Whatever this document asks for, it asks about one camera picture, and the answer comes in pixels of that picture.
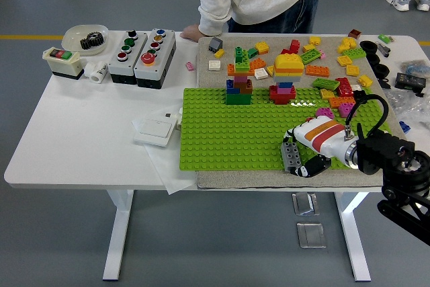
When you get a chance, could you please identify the translucent plastic sheet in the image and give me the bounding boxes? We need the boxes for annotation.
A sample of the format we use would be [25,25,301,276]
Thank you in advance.
[131,112,198,196]

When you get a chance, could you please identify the black metal gears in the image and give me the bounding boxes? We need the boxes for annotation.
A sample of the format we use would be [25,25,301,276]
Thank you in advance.
[79,31,108,50]

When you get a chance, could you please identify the yellow-domed brick tower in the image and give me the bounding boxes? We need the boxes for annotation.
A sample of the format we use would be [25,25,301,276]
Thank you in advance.
[267,53,306,106]

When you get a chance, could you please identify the metal floor socket plate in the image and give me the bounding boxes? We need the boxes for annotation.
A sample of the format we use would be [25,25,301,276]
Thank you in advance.
[296,221,327,249]
[291,192,320,216]

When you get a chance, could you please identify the white plastic bowl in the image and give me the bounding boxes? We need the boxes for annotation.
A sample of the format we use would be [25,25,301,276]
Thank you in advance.
[61,24,110,56]

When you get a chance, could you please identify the white pipe tee fitting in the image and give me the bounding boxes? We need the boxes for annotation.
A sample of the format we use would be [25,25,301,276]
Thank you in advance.
[83,60,109,84]

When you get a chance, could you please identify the white wall switch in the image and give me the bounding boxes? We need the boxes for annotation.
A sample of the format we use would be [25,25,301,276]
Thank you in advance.
[133,117,175,149]

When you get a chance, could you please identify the bag of blue parts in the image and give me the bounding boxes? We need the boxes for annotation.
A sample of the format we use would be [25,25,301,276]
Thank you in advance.
[399,60,430,75]

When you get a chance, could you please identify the white table leg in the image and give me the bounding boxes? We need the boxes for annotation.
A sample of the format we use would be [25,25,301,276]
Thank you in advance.
[334,192,372,282]
[102,189,135,281]

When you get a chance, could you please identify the three-button control box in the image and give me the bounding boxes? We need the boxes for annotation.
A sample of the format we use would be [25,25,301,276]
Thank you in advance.
[107,30,148,85]

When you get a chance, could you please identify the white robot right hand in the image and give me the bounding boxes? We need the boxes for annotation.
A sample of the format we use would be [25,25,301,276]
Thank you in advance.
[280,115,352,178]

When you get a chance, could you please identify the emergency-stop button control box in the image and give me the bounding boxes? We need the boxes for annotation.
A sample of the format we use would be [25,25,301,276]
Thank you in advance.
[134,28,177,89]

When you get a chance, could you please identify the red brick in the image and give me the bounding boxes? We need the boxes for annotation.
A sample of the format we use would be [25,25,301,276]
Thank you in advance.
[335,77,354,97]
[280,38,301,56]

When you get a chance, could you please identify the green-topped brick tower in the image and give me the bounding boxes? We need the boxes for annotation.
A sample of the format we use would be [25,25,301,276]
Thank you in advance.
[224,46,257,106]

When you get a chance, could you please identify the black electronic module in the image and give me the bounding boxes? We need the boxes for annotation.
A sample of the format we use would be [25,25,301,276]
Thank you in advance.
[394,72,427,92]

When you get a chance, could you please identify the green studded baseplate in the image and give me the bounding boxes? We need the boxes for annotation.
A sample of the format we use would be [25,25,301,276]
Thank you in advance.
[177,87,399,171]

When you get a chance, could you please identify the long light grey brick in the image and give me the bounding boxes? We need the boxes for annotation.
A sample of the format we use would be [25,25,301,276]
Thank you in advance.
[280,141,305,172]

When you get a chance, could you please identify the clear plastic bag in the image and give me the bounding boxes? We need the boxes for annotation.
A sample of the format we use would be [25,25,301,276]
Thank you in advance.
[384,88,430,123]

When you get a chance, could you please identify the green long brick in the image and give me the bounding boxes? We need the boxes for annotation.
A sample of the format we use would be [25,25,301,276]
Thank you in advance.
[300,50,322,65]
[341,47,367,59]
[312,77,339,91]

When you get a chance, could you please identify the red-green rocker switch box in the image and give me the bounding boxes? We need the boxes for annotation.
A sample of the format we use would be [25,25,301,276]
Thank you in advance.
[42,46,85,81]

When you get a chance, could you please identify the person's right hand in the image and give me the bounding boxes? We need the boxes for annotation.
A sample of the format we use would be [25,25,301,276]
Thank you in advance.
[180,24,202,41]

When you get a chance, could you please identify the small metal hand tool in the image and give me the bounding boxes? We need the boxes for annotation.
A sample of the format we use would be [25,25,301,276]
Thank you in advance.
[376,41,392,58]

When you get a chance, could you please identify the magenta square brick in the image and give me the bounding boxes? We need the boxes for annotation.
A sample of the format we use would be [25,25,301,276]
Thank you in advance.
[337,101,357,118]
[315,107,335,120]

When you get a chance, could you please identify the orange long brick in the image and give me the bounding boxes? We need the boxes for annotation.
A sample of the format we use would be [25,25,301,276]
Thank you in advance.
[304,65,330,77]
[328,96,356,109]

